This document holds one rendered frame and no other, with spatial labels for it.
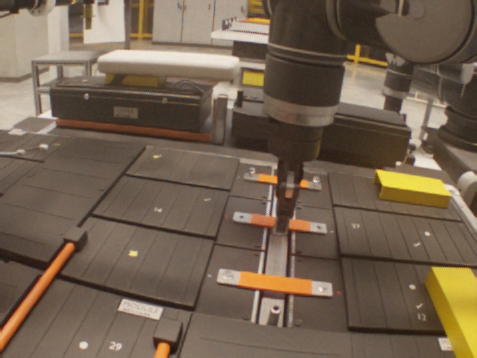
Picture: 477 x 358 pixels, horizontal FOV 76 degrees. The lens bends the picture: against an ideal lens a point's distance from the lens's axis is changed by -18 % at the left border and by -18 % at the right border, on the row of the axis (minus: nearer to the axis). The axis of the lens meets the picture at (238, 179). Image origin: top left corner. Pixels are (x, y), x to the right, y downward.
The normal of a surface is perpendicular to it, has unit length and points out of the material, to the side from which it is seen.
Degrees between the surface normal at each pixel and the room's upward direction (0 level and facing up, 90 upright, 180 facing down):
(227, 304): 0
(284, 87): 90
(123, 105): 90
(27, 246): 0
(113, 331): 0
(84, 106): 90
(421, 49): 97
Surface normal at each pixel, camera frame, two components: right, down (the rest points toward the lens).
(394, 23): -0.71, 0.28
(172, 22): -0.13, 0.46
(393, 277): 0.09, -0.88
